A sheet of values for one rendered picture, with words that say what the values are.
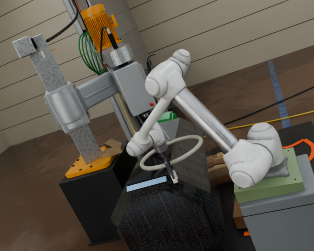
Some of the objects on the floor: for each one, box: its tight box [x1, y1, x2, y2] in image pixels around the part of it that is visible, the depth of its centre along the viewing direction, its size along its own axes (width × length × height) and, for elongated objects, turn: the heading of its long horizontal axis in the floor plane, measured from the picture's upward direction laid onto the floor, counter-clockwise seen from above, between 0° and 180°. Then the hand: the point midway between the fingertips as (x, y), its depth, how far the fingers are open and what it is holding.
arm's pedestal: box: [240, 154, 314, 251], centre depth 209 cm, size 50×50×80 cm
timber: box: [233, 196, 247, 229], centre depth 303 cm, size 30×12×12 cm, turn 32°
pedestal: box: [59, 141, 138, 246], centre depth 370 cm, size 66×66×74 cm
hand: (174, 177), depth 237 cm, fingers closed on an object, 4 cm apart
